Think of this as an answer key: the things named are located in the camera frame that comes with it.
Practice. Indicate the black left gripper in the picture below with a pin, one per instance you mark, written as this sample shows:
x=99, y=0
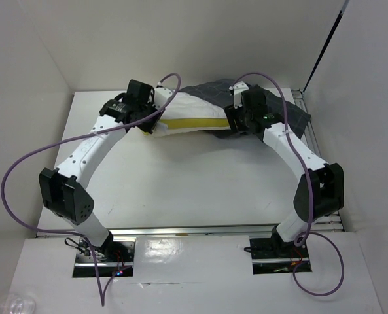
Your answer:
x=148, y=127

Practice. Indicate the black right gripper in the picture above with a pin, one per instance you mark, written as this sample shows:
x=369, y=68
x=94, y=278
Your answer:
x=231, y=114

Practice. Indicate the dark grey checked pillowcase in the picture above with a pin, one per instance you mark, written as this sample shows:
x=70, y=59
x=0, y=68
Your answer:
x=216, y=93

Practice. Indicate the white pillow with yellow edge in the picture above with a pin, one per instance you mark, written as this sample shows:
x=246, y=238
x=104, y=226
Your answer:
x=186, y=114

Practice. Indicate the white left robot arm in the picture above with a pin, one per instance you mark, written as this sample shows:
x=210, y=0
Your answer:
x=63, y=189

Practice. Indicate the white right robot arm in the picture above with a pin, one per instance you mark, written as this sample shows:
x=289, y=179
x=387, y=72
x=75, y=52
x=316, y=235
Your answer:
x=276, y=134

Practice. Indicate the clear plastic object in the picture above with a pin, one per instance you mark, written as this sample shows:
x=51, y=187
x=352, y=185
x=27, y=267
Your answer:
x=14, y=303

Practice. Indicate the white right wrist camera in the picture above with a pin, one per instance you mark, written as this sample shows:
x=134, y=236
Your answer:
x=236, y=91

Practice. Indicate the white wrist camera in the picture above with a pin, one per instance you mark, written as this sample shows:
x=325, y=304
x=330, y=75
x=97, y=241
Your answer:
x=236, y=91
x=161, y=96

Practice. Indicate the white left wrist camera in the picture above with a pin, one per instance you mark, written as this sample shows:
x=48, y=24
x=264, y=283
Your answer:
x=161, y=96

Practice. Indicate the aluminium front rail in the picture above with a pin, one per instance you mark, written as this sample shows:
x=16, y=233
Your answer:
x=329, y=224

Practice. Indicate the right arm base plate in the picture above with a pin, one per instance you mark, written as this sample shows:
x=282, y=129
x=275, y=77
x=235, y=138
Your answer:
x=267, y=259

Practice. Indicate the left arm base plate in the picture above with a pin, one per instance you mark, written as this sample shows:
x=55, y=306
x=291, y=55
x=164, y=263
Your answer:
x=120, y=261

